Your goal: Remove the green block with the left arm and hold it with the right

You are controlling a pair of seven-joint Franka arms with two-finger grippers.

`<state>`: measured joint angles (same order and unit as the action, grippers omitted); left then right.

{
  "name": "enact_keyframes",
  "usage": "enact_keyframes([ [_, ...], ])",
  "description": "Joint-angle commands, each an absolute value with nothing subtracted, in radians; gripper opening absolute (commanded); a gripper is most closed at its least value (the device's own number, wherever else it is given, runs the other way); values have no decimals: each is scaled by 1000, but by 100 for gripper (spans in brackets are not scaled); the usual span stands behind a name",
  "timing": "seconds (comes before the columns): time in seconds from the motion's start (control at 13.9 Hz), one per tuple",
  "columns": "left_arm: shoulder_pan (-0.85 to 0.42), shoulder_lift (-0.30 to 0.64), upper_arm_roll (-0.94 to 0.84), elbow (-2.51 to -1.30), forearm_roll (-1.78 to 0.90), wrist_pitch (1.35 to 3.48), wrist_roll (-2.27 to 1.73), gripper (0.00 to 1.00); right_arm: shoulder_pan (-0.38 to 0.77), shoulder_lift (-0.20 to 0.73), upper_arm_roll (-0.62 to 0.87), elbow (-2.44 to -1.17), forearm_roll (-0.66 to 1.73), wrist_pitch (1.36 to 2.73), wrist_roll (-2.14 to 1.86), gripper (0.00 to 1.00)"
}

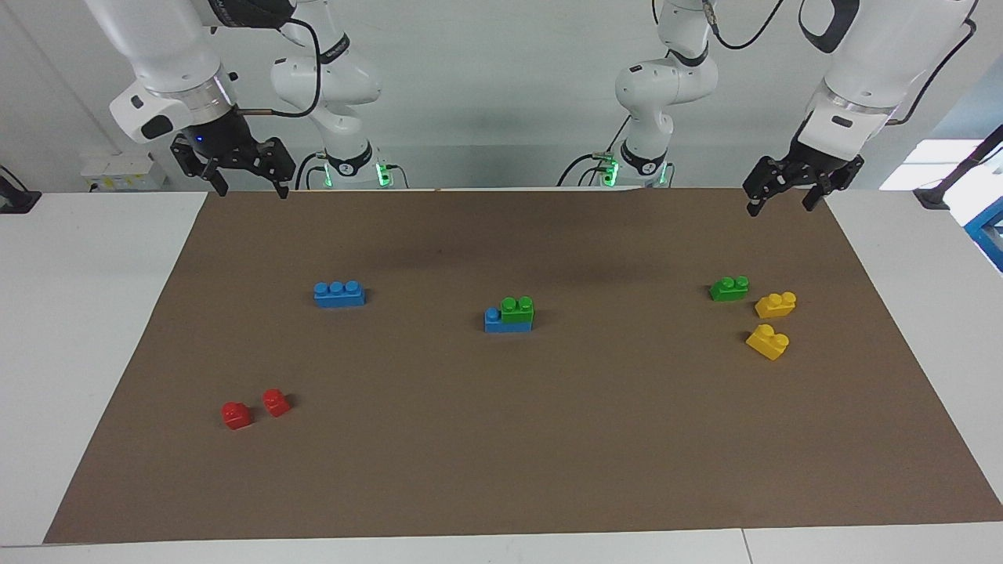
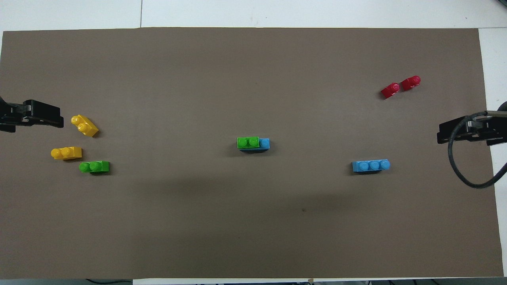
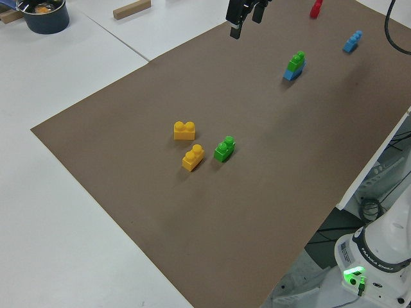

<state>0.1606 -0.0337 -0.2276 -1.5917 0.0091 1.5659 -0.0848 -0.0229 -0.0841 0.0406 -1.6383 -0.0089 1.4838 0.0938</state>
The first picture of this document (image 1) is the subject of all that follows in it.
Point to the blue frame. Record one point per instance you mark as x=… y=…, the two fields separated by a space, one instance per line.
x=989 y=235

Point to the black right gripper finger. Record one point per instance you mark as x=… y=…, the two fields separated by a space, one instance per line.
x=281 y=186
x=218 y=182

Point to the green two-stud toy block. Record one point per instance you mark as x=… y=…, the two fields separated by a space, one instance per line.
x=729 y=290
x=517 y=310

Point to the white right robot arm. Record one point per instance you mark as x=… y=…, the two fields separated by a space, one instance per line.
x=168 y=55

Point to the brown table mat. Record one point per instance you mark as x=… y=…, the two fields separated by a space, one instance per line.
x=501 y=439

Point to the black table clamp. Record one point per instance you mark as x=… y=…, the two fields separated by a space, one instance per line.
x=16 y=196

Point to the white wall socket box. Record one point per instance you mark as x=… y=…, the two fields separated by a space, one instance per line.
x=121 y=172

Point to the red one-stud toy block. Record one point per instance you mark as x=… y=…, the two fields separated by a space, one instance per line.
x=276 y=403
x=236 y=416

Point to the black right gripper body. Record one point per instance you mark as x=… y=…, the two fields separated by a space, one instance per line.
x=223 y=141

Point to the black stand with clamp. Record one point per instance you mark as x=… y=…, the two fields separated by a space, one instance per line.
x=952 y=176

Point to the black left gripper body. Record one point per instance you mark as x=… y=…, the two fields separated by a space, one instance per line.
x=807 y=168

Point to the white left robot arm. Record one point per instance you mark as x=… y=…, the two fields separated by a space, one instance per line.
x=666 y=86

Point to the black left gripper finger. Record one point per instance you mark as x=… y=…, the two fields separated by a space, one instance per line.
x=813 y=200
x=755 y=204

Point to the blue three-stud toy block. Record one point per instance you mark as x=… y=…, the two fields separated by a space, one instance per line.
x=501 y=324
x=338 y=295

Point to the yellow two-stud toy block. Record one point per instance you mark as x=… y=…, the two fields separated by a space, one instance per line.
x=766 y=343
x=775 y=305

